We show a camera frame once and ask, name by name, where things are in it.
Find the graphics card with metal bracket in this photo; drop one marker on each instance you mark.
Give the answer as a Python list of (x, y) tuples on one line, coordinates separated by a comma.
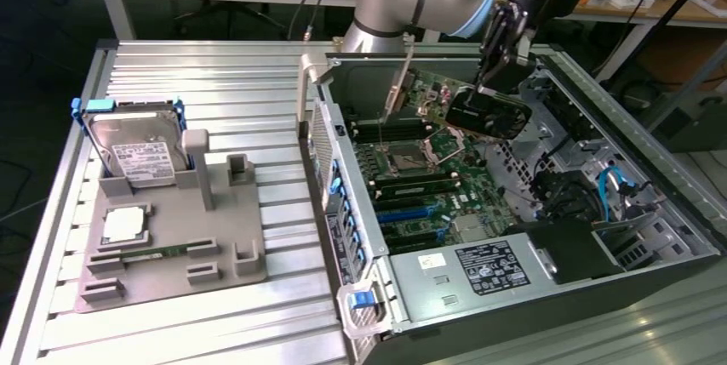
[(488, 114)]

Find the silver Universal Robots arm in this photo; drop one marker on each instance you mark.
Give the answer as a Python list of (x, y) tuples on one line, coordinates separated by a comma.
[(397, 7)]

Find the metal disk bay cage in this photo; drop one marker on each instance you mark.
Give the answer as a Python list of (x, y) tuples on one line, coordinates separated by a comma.
[(521, 161)]

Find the metal socket cover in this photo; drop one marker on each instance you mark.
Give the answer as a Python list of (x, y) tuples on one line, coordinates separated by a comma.
[(445, 146)]

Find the black tripod pole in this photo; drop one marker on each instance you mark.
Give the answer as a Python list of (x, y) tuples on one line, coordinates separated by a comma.
[(669, 7)]

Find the CPU socket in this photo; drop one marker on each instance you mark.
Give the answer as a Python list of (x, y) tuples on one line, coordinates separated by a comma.
[(402, 158)]

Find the green motherboard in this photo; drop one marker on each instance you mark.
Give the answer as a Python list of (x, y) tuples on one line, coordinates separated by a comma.
[(471, 195)]

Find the dark grey box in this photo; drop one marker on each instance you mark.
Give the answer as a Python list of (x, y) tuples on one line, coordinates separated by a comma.
[(692, 127)]

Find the silver chipset heatsink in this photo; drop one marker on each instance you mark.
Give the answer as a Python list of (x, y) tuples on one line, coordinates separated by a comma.
[(467, 228)]

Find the blue expansion slot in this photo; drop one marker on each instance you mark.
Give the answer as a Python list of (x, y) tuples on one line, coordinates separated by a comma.
[(405, 215)]

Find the black chair base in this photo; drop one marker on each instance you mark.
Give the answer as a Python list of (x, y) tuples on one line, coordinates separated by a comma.
[(226, 16)]

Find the grey power supply unit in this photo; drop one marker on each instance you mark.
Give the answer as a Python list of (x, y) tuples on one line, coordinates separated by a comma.
[(442, 280)]

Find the open black PC case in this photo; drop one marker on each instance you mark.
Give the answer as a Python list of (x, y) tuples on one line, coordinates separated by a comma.
[(568, 309)]

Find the blue case latch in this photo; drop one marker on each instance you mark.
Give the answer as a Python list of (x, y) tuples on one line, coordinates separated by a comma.
[(358, 300)]

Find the hard disk in blue carrier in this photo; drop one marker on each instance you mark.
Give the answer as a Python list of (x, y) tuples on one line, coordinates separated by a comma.
[(141, 148)]

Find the green RAM stick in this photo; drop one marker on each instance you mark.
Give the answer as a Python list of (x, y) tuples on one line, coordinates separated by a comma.
[(156, 252)]

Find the grey parts rack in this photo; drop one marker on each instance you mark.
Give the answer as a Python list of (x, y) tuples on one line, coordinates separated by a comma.
[(169, 271)]

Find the silver CPU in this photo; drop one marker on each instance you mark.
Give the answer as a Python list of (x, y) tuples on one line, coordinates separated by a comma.
[(124, 224)]

